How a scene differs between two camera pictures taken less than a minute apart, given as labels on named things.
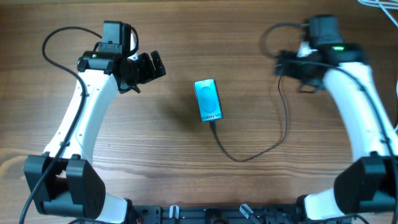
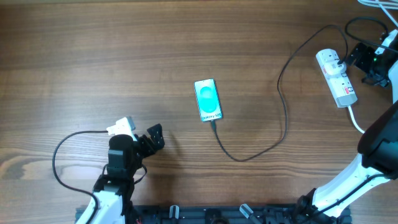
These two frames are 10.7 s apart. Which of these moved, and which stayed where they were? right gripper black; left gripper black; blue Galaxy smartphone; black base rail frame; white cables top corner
Moved: left gripper black; right gripper black
Stayed: white cables top corner; black base rail frame; blue Galaxy smartphone
